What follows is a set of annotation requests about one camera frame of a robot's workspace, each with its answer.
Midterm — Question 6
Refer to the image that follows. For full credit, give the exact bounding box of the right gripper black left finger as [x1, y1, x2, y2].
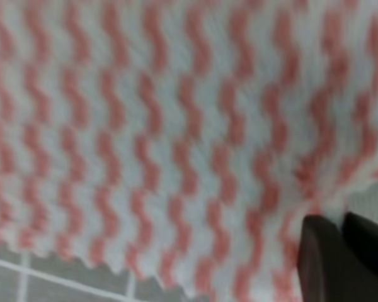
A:
[297, 215, 378, 301]

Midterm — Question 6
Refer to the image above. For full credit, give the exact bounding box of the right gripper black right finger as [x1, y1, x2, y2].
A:
[342, 212, 378, 275]

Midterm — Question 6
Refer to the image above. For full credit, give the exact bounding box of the pink white wavy towel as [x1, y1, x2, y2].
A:
[0, 1, 378, 301]

